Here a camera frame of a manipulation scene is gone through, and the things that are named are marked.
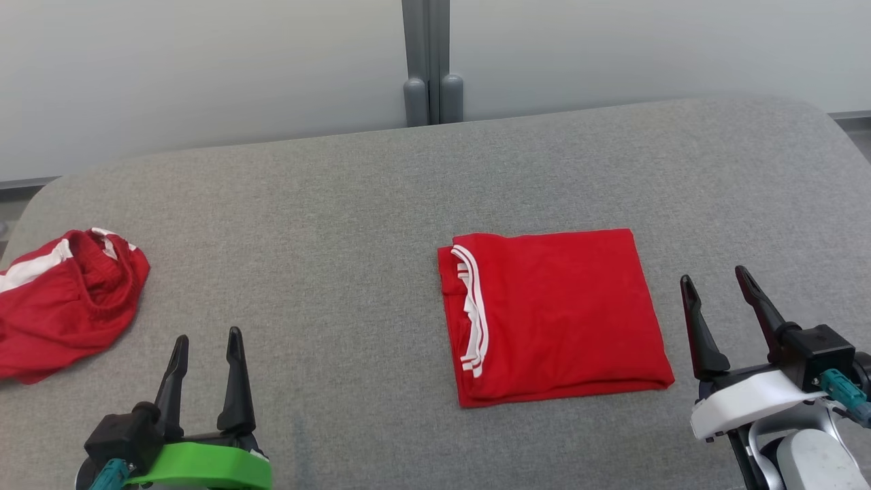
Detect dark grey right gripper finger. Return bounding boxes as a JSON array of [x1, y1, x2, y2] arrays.
[[680, 274, 731, 380], [735, 265, 790, 361]]

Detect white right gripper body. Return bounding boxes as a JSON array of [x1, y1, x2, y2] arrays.
[[691, 364, 827, 490]]

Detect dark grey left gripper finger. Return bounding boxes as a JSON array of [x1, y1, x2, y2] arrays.
[[154, 335, 190, 440], [216, 327, 257, 436]]

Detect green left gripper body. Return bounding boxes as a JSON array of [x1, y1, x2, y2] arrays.
[[126, 432, 273, 490]]

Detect red shorts white side stripes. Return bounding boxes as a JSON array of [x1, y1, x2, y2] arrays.
[[0, 228, 151, 385]]

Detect red basketball jersey white sleeves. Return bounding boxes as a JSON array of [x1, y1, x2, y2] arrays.
[[438, 229, 676, 408]]

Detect black cable with teal plug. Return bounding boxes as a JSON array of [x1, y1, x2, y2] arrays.
[[820, 369, 871, 428], [88, 458, 133, 490]]

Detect grey partition base rail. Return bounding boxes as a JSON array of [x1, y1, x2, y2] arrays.
[[0, 177, 62, 202], [830, 112, 871, 134]]

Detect grey partition post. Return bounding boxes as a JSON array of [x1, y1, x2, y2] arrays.
[[401, 0, 465, 128]]

